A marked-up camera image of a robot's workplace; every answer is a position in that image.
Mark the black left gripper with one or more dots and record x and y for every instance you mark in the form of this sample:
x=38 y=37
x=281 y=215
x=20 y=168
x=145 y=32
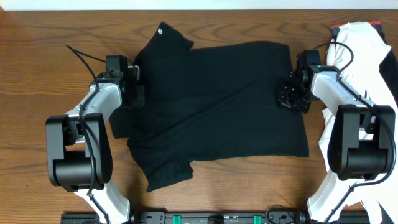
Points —
x=137 y=95

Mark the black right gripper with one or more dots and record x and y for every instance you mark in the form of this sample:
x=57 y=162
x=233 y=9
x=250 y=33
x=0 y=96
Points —
x=283 y=102

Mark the black t-shirt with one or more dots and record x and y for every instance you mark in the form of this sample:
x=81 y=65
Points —
x=207 y=104

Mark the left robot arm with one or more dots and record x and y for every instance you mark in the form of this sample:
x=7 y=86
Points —
x=78 y=151

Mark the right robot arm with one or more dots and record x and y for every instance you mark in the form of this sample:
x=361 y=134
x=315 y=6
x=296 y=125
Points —
x=361 y=151

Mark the white clothes pile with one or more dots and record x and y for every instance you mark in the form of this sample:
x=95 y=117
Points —
x=380 y=201

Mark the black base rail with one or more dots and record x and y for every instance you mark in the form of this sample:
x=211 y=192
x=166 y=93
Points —
x=272 y=216

